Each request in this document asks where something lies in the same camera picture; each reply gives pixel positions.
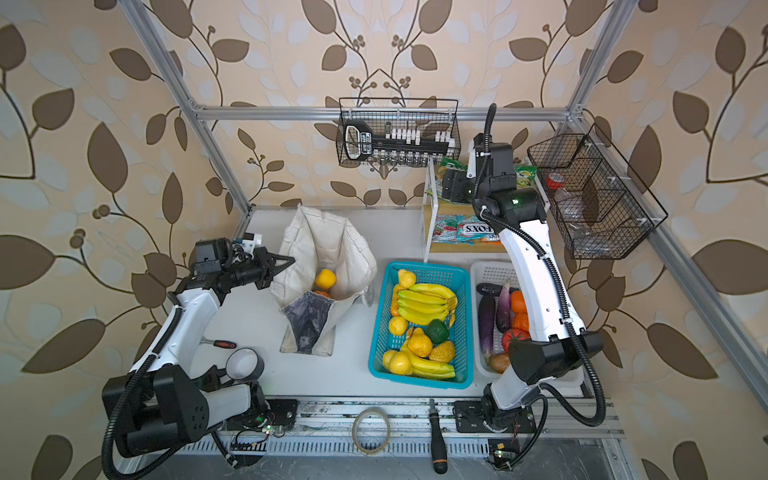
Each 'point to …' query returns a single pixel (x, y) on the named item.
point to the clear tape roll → (355, 432)
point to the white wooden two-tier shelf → (433, 209)
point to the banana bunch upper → (427, 303)
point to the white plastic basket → (495, 274)
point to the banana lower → (428, 368)
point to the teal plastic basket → (422, 326)
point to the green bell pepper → (437, 331)
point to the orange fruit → (322, 293)
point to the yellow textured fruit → (419, 343)
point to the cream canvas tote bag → (334, 266)
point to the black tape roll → (245, 364)
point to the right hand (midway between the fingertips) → (462, 182)
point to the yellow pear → (407, 279)
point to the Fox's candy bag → (463, 229)
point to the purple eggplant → (488, 325)
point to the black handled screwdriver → (439, 453)
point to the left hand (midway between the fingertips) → (293, 258)
